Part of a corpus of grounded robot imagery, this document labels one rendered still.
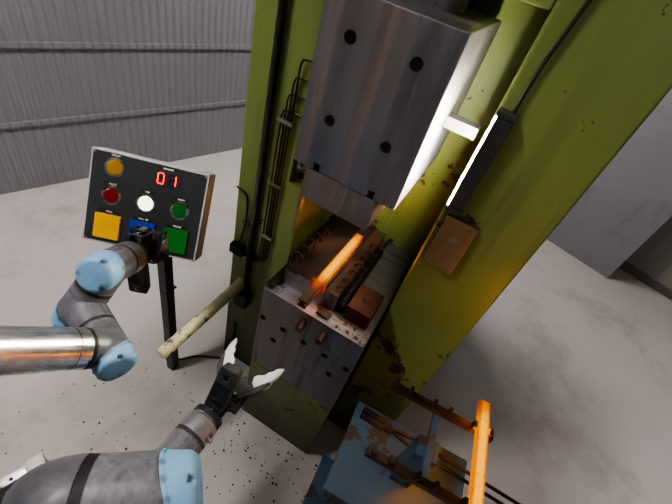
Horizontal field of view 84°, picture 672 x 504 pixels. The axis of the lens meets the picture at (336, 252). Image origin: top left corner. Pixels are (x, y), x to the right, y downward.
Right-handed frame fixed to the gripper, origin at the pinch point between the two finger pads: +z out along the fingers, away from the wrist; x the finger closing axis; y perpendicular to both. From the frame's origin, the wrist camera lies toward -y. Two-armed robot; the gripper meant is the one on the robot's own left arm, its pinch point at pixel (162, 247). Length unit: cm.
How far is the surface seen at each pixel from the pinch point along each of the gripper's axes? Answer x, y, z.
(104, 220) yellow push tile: 20.7, 1.8, 9.6
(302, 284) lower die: -41.8, -5.5, 11.0
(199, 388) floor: -7, -85, 64
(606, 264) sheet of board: -329, 13, 213
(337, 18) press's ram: -34, 61, -24
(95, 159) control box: 25.5, 18.9, 10.4
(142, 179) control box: 11.9, 16.4, 10.4
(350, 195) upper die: -47, 27, -11
